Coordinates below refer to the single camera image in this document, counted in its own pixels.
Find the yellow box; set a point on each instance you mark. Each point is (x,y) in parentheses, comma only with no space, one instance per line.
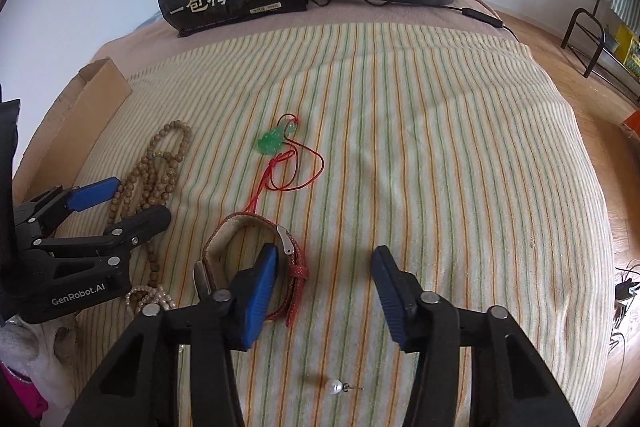
(629,47)

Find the pearl stud earring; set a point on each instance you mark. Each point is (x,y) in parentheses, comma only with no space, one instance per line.
(333,387)

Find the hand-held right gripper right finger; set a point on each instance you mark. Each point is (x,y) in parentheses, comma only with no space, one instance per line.
(392,297)

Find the orange box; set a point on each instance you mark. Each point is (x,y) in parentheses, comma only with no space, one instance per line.
(632,124)

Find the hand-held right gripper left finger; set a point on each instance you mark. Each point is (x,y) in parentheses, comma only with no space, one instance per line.
(260,297)

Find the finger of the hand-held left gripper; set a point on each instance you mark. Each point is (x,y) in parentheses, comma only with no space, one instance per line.
(145,222)
(92,194)

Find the black metal rack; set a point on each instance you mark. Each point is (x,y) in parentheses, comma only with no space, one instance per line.
(580,14)

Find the cardboard box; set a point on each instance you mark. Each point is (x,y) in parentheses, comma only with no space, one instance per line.
(85,107)

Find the pink cloth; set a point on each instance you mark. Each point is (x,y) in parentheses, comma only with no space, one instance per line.
(20,394)

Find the white cloth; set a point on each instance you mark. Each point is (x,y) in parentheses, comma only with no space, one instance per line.
(30,347)

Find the striped beige blanket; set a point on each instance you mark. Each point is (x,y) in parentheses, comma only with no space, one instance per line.
(425,157)

